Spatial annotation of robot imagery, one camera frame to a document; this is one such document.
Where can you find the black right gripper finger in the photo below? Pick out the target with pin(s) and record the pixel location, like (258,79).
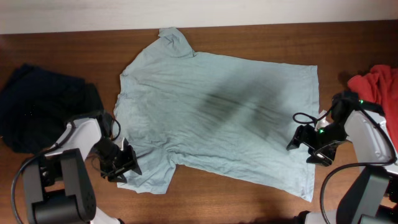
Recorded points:
(298,138)
(322,156)

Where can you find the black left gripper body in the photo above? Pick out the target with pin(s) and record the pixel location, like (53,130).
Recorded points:
(111,157)

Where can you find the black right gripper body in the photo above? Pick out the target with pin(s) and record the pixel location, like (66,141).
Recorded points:
(328,134)

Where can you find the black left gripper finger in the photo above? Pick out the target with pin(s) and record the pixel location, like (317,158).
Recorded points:
(117,176)
(131,163)

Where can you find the light blue t-shirt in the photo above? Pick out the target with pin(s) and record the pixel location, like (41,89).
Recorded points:
(217,113)

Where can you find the dark navy garment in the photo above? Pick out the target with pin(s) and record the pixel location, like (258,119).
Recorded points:
(36,104)

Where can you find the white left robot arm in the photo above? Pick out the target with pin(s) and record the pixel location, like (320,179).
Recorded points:
(57,187)

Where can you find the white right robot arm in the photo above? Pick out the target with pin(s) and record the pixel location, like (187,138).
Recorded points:
(363,124)

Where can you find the red garment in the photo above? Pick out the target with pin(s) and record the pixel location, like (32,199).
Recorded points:
(380,86)

